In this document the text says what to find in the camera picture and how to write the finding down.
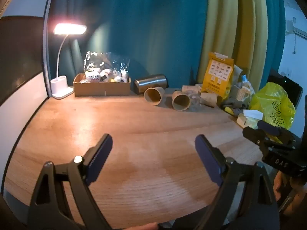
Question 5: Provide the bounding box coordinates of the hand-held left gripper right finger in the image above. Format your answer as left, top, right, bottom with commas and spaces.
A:
195, 134, 281, 230

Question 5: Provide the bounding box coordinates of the teal curtain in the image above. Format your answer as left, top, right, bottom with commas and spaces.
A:
47, 0, 286, 95

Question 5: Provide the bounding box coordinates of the brown paper cup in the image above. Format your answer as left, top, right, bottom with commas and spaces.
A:
144, 87, 166, 106
172, 90, 191, 112
200, 92, 218, 107

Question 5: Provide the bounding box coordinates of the cardboard box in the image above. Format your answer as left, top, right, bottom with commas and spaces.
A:
73, 73, 132, 97

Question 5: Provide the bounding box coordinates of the black monitor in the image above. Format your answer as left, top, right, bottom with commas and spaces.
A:
267, 69, 304, 112

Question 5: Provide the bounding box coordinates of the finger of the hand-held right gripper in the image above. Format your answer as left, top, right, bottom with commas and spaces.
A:
242, 126, 272, 149
257, 120, 301, 145

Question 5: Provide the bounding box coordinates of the white desk lamp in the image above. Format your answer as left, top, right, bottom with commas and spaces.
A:
50, 23, 87, 99

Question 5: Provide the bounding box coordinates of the stainless steel tumbler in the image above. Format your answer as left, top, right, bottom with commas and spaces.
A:
133, 74, 169, 95

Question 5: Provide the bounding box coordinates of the clear plastic bag of snacks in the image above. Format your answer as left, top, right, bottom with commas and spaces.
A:
81, 51, 130, 83

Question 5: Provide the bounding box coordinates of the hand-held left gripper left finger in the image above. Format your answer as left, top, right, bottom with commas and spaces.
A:
27, 134, 113, 230

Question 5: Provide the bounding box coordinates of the white small box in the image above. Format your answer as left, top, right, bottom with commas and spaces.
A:
236, 109, 263, 129

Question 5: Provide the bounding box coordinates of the white air conditioner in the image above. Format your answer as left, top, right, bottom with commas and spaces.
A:
285, 17, 307, 39

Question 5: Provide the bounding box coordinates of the yellow curtain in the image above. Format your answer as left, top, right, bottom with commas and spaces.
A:
197, 0, 268, 94

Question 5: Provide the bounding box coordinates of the grey cloth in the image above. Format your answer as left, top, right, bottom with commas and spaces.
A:
221, 65, 255, 117

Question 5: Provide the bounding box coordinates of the yellow paper package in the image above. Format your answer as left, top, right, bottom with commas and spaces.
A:
201, 52, 234, 100

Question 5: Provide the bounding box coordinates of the crumpled clear plastic wrap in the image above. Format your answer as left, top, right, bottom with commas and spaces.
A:
182, 85, 203, 112

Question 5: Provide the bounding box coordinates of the yellow plastic bag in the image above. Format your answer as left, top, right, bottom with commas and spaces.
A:
249, 82, 296, 130

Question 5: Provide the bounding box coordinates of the person's right hand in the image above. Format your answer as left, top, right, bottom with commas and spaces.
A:
273, 172, 307, 212

